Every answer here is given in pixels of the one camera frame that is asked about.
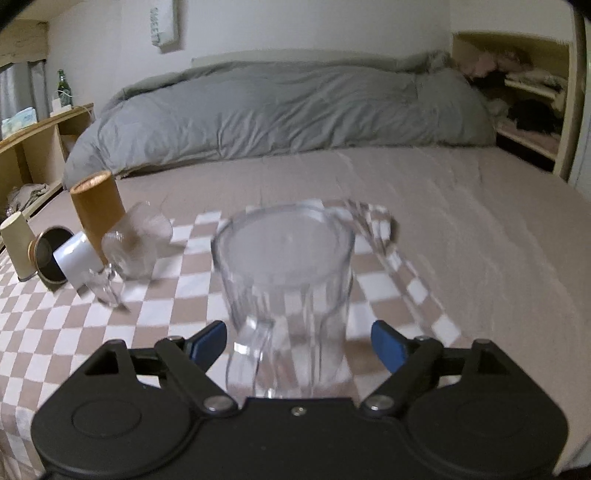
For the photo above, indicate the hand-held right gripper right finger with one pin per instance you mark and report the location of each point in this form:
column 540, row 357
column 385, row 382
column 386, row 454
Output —
column 385, row 344

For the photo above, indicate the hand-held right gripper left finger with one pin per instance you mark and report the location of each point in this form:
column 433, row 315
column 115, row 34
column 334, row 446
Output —
column 210, row 339

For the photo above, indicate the clear plastic cup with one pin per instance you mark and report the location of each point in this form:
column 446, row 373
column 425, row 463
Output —
column 286, row 300

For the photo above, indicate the small clear glass cup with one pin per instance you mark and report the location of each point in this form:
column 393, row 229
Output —
column 138, row 244

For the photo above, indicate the white paper cup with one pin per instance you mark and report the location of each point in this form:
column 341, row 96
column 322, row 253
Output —
column 78, row 261

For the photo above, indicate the beige paper cup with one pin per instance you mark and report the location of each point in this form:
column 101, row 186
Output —
column 17, row 244

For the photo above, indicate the checkered cloth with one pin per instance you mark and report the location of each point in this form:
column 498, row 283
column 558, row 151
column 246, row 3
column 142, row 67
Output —
column 115, row 323

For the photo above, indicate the clear stemmed glass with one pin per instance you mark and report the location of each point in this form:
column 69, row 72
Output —
column 104, row 286

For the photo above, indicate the dark metal tumbler on side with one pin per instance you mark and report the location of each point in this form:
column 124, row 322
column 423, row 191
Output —
column 51, row 256

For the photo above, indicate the beige crumpled cloth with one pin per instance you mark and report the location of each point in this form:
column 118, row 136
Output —
column 25, row 196

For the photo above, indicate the grey duvet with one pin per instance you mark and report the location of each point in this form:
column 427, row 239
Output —
column 277, row 110

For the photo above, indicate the wooden shelf unit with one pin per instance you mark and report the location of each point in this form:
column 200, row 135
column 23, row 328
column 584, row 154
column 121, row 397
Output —
column 32, row 147

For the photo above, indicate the cream cubby shelf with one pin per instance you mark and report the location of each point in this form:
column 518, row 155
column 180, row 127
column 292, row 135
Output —
column 517, row 97

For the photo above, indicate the pile of folded clothes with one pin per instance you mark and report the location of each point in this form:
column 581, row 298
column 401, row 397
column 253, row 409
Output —
column 517, row 87

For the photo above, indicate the tissue pack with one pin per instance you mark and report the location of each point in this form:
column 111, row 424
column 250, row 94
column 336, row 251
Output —
column 18, row 121

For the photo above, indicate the green glass bottle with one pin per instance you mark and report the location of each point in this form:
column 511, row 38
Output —
column 61, row 85

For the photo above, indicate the white wall air conditioner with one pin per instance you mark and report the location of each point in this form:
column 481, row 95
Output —
column 164, row 23

